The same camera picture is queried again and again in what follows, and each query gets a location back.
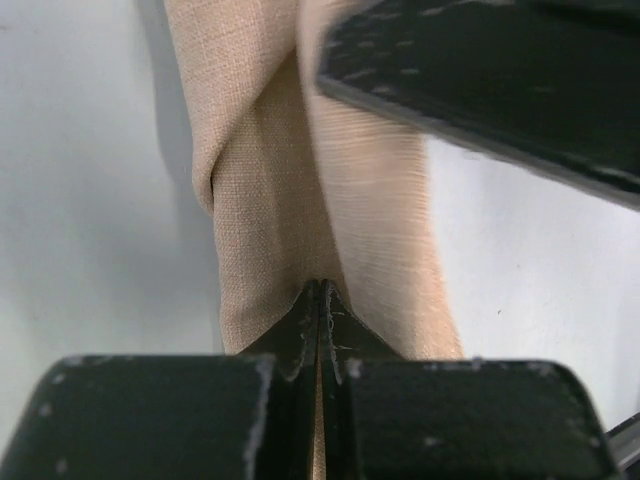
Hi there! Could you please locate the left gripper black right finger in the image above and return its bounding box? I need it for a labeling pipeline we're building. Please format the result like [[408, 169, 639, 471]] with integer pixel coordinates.
[[319, 281, 620, 479]]

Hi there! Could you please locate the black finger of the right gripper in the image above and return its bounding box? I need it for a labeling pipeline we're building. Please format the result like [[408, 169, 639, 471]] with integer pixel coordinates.
[[316, 1, 639, 209]]

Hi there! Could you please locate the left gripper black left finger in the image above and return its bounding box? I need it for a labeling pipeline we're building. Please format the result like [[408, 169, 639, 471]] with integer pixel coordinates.
[[1, 281, 319, 480]]

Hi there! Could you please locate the beige cloth napkin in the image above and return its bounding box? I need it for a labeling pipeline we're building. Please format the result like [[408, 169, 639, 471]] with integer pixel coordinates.
[[165, 1, 462, 359]]

